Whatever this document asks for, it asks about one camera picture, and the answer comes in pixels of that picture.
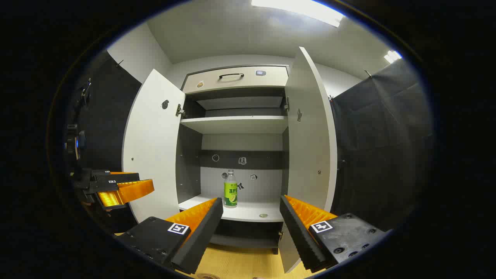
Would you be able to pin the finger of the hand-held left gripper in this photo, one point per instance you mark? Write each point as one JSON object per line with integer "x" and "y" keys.
{"x": 116, "y": 177}
{"x": 128, "y": 192}

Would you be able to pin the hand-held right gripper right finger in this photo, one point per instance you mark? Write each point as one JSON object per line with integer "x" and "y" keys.
{"x": 298, "y": 236}

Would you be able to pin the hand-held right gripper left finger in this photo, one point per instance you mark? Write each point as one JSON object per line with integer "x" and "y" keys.
{"x": 201, "y": 232}

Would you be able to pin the white cabinet door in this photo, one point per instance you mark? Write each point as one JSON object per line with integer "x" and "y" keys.
{"x": 310, "y": 135}
{"x": 155, "y": 147}

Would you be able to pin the clear bottle with green label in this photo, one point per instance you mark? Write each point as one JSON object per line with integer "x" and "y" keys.
{"x": 230, "y": 192}

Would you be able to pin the metal door hinge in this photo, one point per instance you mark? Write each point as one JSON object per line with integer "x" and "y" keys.
{"x": 286, "y": 104}
{"x": 180, "y": 111}

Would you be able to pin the white and grey cabinet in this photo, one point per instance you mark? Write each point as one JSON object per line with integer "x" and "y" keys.
{"x": 240, "y": 124}

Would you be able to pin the beige cabinet drawer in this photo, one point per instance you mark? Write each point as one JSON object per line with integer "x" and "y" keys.
{"x": 236, "y": 83}

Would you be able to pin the black backdrop cloth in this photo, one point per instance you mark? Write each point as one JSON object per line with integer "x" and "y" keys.
{"x": 379, "y": 147}
{"x": 108, "y": 116}

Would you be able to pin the small ceiling light panel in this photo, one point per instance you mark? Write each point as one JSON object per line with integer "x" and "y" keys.
{"x": 392, "y": 57}

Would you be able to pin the large ceiling light panel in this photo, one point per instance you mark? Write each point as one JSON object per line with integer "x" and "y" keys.
{"x": 298, "y": 9}

